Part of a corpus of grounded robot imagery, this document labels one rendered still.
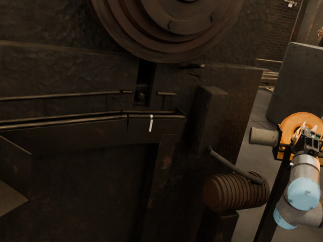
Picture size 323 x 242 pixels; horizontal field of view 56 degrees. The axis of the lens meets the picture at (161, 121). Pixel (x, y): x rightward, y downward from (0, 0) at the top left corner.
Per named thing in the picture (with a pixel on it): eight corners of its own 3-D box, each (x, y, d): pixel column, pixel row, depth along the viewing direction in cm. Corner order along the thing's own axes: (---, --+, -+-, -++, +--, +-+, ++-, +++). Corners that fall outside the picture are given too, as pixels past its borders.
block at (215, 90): (183, 143, 117) (196, 83, 108) (201, 143, 120) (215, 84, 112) (196, 157, 108) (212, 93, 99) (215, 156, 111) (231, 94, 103)
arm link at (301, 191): (281, 206, 82) (292, 186, 76) (284, 178, 90) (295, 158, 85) (312, 218, 80) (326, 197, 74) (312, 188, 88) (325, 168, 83)
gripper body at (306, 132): (326, 131, 94) (326, 155, 85) (314, 151, 100) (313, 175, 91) (300, 123, 96) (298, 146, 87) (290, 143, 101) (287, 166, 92)
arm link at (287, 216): (311, 236, 88) (328, 214, 81) (272, 228, 89) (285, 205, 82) (306, 214, 94) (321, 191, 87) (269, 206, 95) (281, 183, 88)
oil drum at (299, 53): (254, 112, 371) (277, 38, 338) (290, 113, 395) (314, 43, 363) (290, 133, 321) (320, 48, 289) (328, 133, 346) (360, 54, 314)
